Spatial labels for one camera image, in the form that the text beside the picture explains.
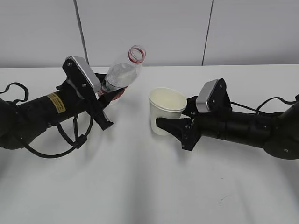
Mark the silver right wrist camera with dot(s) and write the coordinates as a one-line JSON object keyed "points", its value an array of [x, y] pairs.
{"points": [[213, 97]]}

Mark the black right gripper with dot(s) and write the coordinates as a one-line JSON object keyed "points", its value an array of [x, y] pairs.
{"points": [[210, 124]]}

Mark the white paper cup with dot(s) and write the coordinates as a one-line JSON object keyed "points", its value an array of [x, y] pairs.
{"points": [[165, 103]]}

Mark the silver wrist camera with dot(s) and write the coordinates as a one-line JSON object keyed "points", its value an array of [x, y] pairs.
{"points": [[213, 97], [81, 73]]}

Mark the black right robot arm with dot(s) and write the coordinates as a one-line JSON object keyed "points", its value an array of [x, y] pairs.
{"points": [[276, 133]]}

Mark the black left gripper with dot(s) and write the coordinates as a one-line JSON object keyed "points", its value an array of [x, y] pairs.
{"points": [[78, 97]]}

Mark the clear water bottle red label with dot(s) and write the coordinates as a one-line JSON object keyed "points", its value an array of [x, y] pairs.
{"points": [[123, 72]]}

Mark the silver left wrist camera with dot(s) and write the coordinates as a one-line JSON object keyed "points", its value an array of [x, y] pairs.
{"points": [[81, 73]]}

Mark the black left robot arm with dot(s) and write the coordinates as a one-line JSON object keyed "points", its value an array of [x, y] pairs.
{"points": [[21, 121]]}

